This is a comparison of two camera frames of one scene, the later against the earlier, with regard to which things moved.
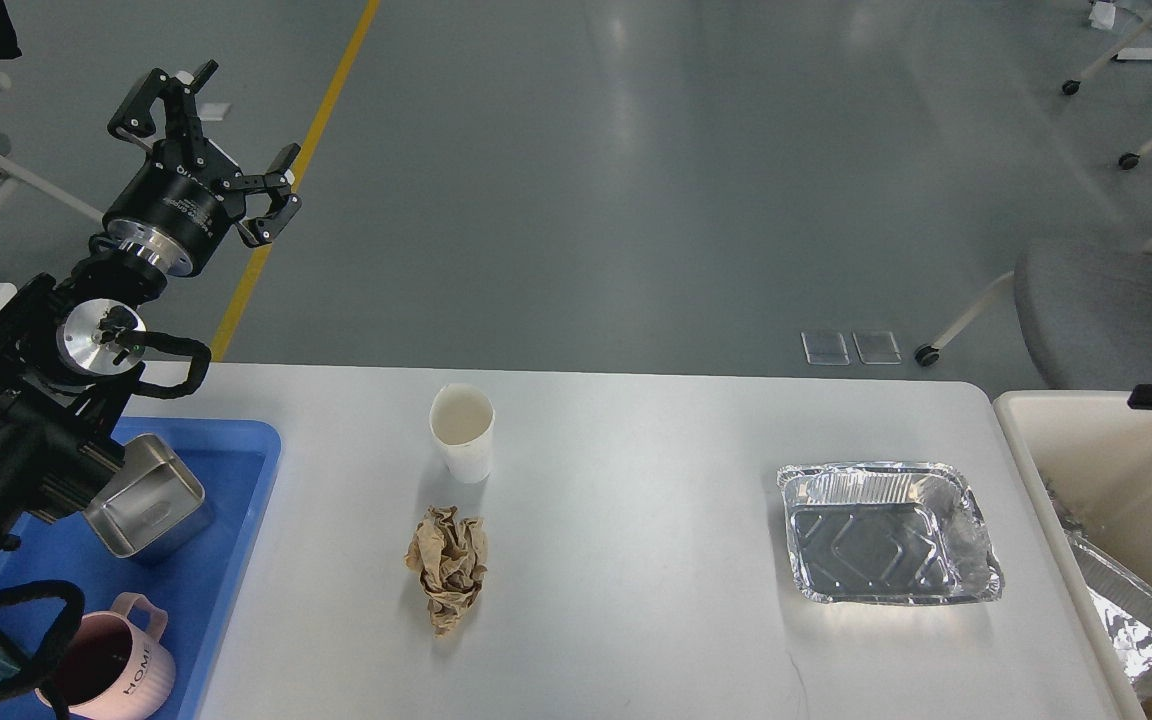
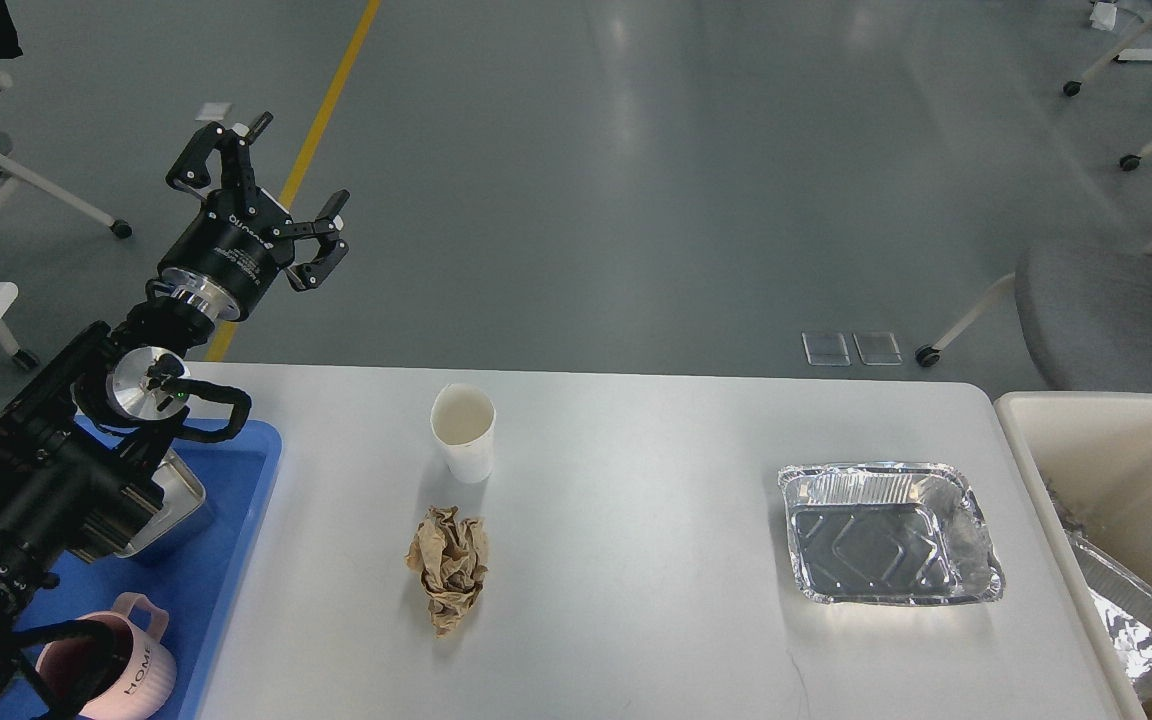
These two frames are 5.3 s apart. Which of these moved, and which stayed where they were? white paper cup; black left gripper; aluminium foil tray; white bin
Moved: black left gripper
Stayed: aluminium foil tray; white paper cup; white bin
